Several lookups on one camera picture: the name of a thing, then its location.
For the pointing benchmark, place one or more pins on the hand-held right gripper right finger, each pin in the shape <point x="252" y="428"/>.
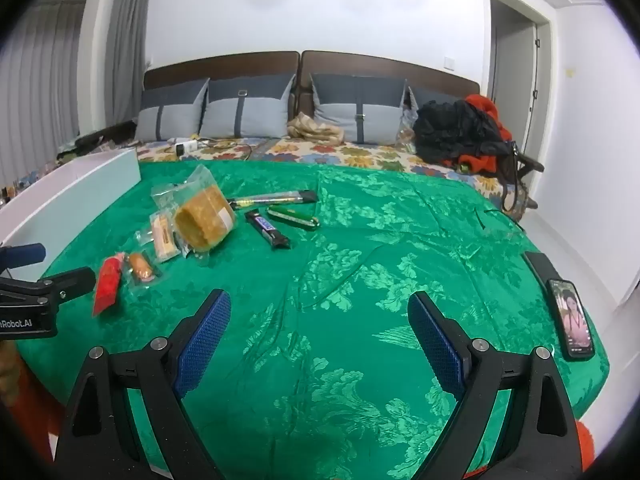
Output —
<point x="435" y="340"/>

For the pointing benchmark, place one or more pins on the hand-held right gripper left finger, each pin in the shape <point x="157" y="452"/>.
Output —
<point x="205" y="340"/>

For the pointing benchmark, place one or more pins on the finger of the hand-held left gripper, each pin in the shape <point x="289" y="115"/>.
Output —
<point x="75" y="282"/>
<point x="25" y="255"/>

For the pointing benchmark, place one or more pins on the red snack packet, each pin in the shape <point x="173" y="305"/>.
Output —
<point x="107" y="285"/>

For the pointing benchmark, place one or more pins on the small sausage packet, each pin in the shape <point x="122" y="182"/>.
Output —
<point x="140" y="267"/>

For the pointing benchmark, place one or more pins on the white storage box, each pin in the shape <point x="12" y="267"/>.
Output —
<point x="75" y="190"/>

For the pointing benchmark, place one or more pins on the small wafer packet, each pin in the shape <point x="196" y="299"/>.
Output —
<point x="162" y="237"/>

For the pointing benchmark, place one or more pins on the cake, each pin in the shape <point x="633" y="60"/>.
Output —
<point x="202" y="220"/>

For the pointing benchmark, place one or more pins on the dark chocolate bar packet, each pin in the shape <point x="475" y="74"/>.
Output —
<point x="267" y="230"/>

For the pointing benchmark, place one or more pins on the long translucent green snack packet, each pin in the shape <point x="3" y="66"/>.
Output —
<point x="292" y="216"/>

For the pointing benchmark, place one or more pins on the long black snack packet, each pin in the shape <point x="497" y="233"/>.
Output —
<point x="280" y="197"/>

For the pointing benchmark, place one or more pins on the green patterned blanket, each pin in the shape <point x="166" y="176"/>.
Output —
<point x="350" y="285"/>

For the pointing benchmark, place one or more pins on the black flat case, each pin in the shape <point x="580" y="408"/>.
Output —
<point x="540" y="267"/>

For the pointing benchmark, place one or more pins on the black smartphone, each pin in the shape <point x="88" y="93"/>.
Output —
<point x="572" y="320"/>

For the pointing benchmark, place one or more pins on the dark bedside object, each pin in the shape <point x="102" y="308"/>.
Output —
<point x="105" y="135"/>

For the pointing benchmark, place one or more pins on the grey curtain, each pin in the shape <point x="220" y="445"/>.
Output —
<point x="40" y="90"/>
<point x="127" y="35"/>

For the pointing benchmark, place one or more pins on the white power strip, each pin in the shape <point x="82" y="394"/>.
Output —
<point x="191" y="145"/>

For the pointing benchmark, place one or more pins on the orange fleece cloth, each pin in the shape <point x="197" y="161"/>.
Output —
<point x="585" y="442"/>

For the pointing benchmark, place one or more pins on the grey two-tone pillow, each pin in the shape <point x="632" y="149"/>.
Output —
<point x="245" y="110"/>
<point x="170" y="115"/>
<point x="425" y="97"/>
<point x="355" y="110"/>

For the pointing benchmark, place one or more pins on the dark chair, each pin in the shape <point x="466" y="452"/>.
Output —
<point x="525" y="167"/>

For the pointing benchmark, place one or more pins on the clear plastic bag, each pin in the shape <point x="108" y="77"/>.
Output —
<point x="407" y="132"/>

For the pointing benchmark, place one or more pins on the black jacket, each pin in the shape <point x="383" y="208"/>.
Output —
<point x="455" y="130"/>

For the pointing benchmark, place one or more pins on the beige crumpled cloth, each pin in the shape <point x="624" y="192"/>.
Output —
<point x="312" y="129"/>

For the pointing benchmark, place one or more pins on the orange-red garment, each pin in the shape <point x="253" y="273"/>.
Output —
<point x="487" y="107"/>

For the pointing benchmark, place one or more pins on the white wall switch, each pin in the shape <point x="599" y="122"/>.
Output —
<point x="450" y="63"/>

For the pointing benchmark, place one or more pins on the white door frame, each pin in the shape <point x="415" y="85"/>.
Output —
<point x="542" y="60"/>

